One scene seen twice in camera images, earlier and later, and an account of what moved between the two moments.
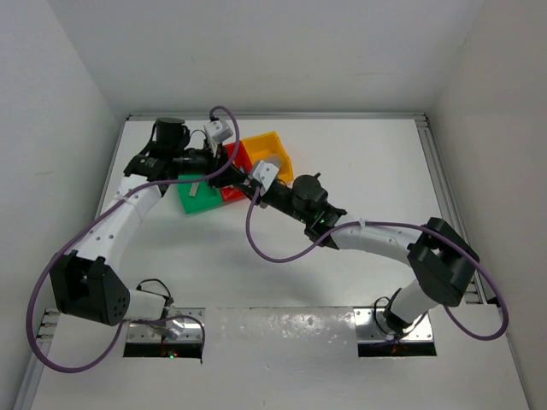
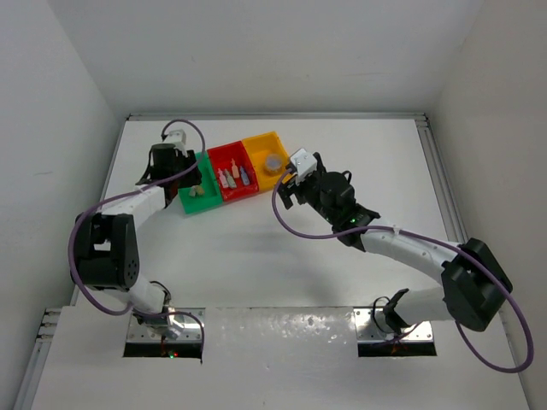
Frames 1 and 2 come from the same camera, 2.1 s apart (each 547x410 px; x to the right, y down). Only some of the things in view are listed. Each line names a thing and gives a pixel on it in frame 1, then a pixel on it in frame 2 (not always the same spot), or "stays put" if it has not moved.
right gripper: (251, 189) to (297, 189)
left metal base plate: (180, 330) stays put
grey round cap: (273, 158) stays put
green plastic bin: (205, 196) stays put
